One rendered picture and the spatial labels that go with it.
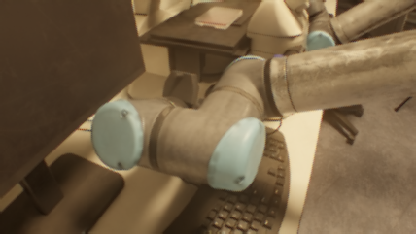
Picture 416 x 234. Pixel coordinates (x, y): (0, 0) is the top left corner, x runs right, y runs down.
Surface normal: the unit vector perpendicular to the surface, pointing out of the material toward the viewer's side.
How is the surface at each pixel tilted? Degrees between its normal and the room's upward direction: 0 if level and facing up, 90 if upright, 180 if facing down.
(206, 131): 20
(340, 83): 76
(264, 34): 90
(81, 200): 0
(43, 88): 86
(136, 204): 0
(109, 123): 61
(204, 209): 7
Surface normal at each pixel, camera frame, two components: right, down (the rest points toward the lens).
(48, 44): 0.91, 0.18
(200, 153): -0.34, -0.02
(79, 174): -0.02, -0.79
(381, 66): -0.52, 0.06
